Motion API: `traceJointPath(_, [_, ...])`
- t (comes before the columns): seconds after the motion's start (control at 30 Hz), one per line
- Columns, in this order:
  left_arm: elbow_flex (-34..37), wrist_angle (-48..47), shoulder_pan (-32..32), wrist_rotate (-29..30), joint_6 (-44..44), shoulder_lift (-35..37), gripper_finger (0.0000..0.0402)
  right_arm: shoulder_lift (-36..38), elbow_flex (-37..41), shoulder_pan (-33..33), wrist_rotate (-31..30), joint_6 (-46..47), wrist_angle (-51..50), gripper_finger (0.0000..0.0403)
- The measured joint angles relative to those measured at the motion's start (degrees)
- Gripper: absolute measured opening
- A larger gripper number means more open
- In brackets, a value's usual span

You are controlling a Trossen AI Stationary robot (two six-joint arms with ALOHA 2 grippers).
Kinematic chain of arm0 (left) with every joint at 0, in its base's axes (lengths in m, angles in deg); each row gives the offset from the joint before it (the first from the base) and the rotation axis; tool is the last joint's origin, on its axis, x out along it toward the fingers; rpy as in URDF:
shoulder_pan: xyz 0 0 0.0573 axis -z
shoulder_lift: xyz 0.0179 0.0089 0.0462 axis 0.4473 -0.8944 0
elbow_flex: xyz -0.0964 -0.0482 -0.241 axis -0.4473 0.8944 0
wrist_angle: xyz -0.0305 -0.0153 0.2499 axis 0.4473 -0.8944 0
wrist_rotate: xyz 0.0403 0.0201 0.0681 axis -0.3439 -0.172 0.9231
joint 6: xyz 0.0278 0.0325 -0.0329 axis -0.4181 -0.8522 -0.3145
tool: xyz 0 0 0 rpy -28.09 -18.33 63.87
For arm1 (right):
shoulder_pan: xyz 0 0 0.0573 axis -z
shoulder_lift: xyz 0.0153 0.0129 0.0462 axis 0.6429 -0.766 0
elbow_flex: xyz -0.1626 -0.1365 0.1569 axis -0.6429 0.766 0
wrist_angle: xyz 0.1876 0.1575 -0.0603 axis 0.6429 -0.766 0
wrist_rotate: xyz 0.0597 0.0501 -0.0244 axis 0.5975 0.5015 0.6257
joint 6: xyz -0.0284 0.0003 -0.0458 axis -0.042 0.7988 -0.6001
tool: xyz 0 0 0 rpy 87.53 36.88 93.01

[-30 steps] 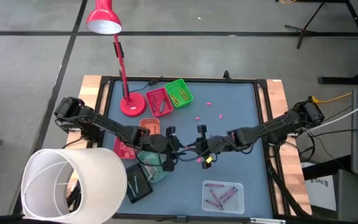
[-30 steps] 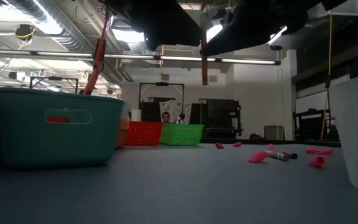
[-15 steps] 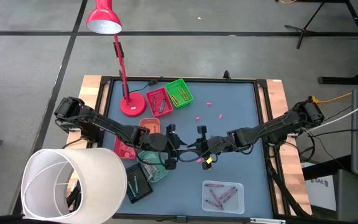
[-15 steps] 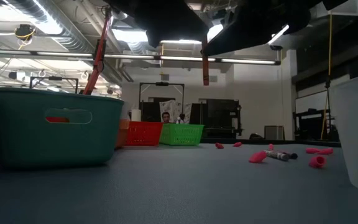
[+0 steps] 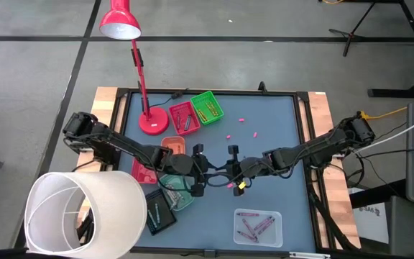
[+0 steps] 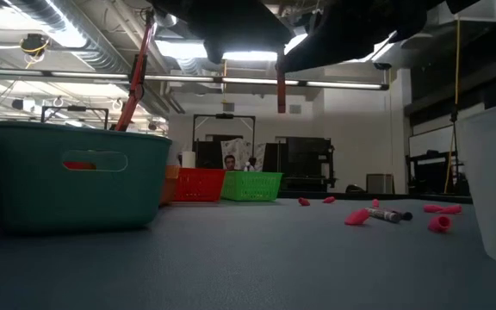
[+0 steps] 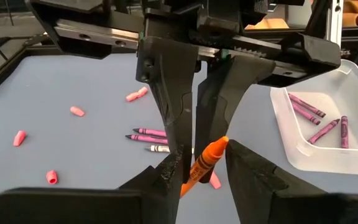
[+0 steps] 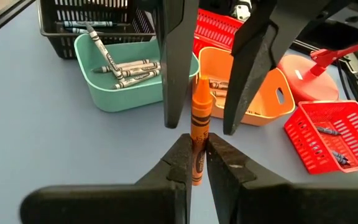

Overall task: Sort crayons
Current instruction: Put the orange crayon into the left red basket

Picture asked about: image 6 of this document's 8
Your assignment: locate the green mesh basket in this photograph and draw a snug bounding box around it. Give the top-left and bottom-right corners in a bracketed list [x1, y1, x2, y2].
[220, 170, 284, 202]

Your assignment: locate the orange plastic bin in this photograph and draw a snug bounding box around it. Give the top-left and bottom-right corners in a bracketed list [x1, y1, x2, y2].
[159, 164, 182, 206]

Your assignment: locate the gray waste bin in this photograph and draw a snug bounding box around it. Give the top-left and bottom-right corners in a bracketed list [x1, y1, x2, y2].
[365, 172, 396, 195]

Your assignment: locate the black shelf unit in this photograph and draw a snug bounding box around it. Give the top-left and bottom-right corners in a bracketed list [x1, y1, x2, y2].
[406, 150, 469, 197]

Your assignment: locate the black marker pen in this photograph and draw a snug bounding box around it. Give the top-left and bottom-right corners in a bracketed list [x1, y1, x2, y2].
[365, 207, 403, 224]

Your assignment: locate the black metal rig frame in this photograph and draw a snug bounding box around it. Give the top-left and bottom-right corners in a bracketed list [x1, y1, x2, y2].
[192, 113, 257, 170]
[40, 105, 110, 131]

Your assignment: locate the long overhead light bar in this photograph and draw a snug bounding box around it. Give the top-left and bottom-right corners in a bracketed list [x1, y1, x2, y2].
[0, 67, 391, 92]

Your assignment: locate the patterned white sheet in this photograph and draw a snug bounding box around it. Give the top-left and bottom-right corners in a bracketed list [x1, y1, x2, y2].
[220, 138, 267, 171]

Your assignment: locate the yellow hanging cable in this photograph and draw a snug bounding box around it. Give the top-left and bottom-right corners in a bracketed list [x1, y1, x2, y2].
[443, 18, 462, 195]

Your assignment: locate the silver ventilation duct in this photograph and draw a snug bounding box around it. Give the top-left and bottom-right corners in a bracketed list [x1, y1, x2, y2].
[6, 0, 133, 75]

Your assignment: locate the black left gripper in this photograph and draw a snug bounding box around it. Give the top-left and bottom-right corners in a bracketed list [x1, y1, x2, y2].
[148, 0, 295, 66]

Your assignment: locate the black equipment rack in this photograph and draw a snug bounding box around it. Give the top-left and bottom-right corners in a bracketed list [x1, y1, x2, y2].
[262, 136, 338, 193]

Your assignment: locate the red desk lamp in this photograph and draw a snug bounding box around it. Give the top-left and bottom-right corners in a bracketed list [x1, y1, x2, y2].
[114, 8, 157, 132]

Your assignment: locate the black metal table frame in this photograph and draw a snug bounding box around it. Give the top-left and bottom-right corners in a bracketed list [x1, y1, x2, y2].
[276, 189, 474, 205]

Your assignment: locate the red mesh basket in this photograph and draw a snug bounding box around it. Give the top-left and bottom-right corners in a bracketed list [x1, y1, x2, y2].
[173, 167, 227, 203]

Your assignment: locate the black overhead camera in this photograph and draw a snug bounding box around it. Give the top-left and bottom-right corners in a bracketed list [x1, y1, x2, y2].
[19, 33, 52, 58]

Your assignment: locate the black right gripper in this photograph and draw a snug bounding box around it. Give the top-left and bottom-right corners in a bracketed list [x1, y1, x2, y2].
[282, 0, 447, 74]

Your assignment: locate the white wall board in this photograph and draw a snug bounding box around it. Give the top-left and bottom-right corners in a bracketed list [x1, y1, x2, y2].
[407, 124, 458, 158]

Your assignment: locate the teal plastic bin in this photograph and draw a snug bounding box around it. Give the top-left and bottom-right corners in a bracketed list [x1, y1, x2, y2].
[0, 121, 173, 234]

